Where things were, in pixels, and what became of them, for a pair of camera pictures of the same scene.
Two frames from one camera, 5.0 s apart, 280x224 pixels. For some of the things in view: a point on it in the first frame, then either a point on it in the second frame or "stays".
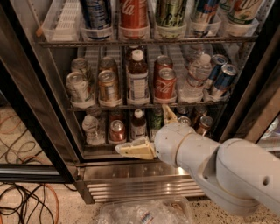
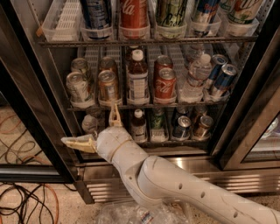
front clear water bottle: [192, 91] stays
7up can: [79, 91] stays
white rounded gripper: [168, 141] → [110, 142]
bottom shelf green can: [157, 117] stays
